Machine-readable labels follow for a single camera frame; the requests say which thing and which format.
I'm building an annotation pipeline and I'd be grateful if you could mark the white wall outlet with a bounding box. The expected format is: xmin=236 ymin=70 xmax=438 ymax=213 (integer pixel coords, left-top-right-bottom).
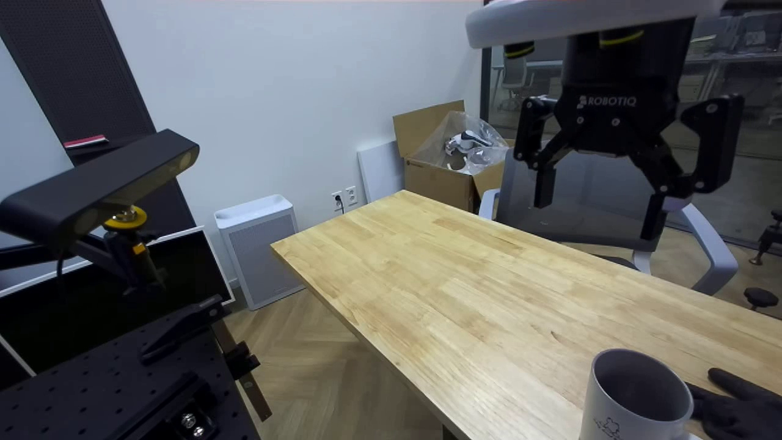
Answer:
xmin=329 ymin=183 xmax=362 ymax=215

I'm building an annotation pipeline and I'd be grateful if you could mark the black perforated breadboard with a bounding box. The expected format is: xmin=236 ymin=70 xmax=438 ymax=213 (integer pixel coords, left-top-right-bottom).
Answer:
xmin=0 ymin=302 xmax=263 ymax=440

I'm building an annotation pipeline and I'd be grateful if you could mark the red label strip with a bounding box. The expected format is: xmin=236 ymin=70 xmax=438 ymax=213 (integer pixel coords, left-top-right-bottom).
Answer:
xmin=60 ymin=131 xmax=109 ymax=152

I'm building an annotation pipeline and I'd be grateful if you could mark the yellow camera mount knob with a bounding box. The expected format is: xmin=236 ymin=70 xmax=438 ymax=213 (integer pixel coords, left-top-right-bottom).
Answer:
xmin=103 ymin=202 xmax=151 ymax=235

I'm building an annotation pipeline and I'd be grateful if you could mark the crumpled clear plastic wrap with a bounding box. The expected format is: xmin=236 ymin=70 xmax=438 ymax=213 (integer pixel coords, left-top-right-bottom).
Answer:
xmin=410 ymin=109 xmax=511 ymax=175

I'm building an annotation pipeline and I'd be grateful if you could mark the white ceramic mug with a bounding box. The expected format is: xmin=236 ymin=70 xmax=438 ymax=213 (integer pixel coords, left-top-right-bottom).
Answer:
xmin=576 ymin=347 xmax=697 ymax=440

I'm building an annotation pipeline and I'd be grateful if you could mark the grey office chair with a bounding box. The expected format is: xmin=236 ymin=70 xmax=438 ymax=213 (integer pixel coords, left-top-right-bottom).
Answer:
xmin=477 ymin=143 xmax=742 ymax=297

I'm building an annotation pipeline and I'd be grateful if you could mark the cardboard box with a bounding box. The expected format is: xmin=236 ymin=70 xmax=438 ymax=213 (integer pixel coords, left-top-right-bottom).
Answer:
xmin=391 ymin=98 xmax=509 ymax=215

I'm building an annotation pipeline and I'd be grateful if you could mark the black slanted beam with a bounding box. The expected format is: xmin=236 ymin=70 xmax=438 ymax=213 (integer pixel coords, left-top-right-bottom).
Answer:
xmin=0 ymin=0 xmax=198 ymax=240

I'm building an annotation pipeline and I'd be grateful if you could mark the white air purifier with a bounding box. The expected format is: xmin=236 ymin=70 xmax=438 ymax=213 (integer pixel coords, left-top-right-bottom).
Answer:
xmin=212 ymin=193 xmax=305 ymax=313

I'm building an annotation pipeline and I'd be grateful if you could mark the black stereo camera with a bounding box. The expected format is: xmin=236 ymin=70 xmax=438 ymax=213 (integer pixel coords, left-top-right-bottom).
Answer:
xmin=0 ymin=126 xmax=203 ymax=251

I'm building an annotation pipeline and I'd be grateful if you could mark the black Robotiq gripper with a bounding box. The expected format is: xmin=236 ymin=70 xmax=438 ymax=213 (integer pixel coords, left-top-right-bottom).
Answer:
xmin=512 ymin=17 xmax=746 ymax=241

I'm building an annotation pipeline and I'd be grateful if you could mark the white flat board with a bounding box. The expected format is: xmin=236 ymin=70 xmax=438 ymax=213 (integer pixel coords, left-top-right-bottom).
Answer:
xmin=355 ymin=136 xmax=405 ymax=204

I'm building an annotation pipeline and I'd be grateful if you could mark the black caster wheel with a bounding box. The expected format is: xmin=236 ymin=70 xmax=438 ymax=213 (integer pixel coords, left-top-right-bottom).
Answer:
xmin=741 ymin=286 xmax=782 ymax=313

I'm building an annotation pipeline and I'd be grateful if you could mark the black glove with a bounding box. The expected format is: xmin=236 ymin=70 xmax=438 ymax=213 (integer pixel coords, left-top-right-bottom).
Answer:
xmin=686 ymin=367 xmax=782 ymax=440

